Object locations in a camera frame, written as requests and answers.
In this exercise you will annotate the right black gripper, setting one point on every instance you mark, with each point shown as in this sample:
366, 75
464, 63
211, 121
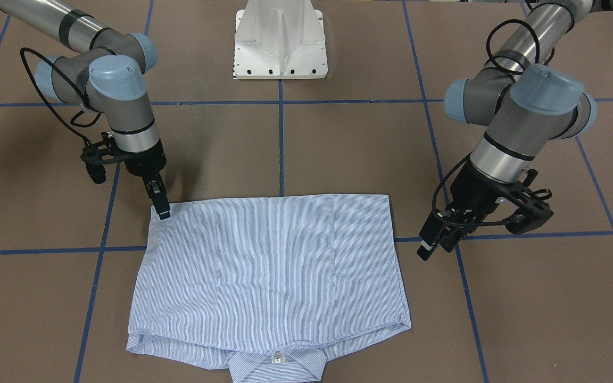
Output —
145, 164

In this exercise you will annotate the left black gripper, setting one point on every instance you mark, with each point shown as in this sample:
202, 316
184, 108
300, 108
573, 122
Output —
472, 192

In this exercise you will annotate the light blue striped shirt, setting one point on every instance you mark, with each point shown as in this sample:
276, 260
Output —
270, 289

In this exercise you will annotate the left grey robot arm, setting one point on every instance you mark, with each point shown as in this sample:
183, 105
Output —
523, 103

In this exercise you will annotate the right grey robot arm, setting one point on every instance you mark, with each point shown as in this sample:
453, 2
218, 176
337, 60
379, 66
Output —
106, 76

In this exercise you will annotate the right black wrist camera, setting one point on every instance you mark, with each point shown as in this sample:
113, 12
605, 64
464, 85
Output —
96, 155

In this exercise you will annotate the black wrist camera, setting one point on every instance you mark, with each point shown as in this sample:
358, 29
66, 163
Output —
96, 155
532, 210

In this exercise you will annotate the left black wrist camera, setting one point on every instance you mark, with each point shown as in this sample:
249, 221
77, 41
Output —
532, 210

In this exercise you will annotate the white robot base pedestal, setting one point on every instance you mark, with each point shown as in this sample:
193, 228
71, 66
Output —
279, 40

